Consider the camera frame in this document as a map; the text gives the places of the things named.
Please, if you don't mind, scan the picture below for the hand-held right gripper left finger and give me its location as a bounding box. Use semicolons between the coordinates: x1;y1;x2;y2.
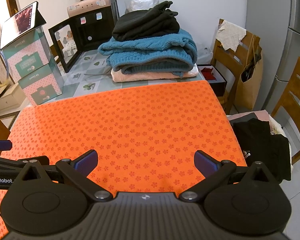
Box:
20;149;113;202

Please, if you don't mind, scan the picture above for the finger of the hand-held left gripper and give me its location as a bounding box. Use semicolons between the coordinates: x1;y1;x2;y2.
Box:
0;156;50;170
0;140;13;152

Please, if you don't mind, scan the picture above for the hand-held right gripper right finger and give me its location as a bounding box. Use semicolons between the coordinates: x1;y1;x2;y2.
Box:
179;150;274;202

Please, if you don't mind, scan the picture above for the wooden chair with clothes pile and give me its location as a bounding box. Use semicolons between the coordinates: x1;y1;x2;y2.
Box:
270;56;300;165

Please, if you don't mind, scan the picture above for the beige low cabinet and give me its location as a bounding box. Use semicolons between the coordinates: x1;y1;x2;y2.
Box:
0;82;28;115

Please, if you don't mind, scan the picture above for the black printed garment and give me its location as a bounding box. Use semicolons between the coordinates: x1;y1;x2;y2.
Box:
232;119;292;184

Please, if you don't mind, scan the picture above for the orange flower-patterned mat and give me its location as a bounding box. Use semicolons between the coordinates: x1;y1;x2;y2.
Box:
0;80;248;233

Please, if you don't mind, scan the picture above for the pink flat garment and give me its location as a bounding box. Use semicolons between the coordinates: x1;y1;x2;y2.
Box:
226;110;272;123

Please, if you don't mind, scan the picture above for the black open box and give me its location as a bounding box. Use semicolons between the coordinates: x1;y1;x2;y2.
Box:
197;64;228;98

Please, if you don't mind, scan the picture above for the cream fluffy garment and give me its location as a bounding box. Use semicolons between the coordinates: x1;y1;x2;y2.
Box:
269;115;294;165

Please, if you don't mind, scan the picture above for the pastel hula hoop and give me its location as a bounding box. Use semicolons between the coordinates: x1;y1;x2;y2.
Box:
0;46;10;87

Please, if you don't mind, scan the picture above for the brown cardboard box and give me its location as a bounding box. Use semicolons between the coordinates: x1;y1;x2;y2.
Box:
234;35;264;110

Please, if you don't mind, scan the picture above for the leaf-patterned checked tablecloth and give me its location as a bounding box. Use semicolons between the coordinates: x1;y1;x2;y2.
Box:
49;49;205;105

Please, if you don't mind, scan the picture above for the red cloth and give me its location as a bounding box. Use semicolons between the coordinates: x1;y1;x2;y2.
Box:
200;66;217;80

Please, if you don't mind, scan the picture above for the pink folded sweater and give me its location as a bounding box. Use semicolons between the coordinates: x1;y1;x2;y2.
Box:
111;64;198;82

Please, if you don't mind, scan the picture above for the wooden chair with cloth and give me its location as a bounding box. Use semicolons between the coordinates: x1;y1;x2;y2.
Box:
211;19;262;115

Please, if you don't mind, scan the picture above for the black tablet case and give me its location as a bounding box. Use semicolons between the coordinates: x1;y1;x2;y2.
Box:
0;1;47;50

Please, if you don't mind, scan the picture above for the small clear plastic bag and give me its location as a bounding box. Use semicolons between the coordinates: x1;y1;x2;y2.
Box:
197;46;213;65

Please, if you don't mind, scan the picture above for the tablet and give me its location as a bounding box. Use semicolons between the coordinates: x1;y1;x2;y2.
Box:
9;1;39;35

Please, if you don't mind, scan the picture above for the blue knitted sweater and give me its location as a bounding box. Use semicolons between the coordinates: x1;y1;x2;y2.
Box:
98;29;198;77

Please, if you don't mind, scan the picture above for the white crumpled cloth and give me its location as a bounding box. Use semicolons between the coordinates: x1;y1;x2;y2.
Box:
216;20;247;52

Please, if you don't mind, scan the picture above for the brown wooden door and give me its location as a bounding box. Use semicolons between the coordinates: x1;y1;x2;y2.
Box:
5;0;19;22

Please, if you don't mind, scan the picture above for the black folded sweater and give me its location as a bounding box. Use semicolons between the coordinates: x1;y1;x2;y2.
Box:
112;12;165;41

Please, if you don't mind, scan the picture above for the silver refrigerator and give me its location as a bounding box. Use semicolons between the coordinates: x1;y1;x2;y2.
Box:
275;0;300;130

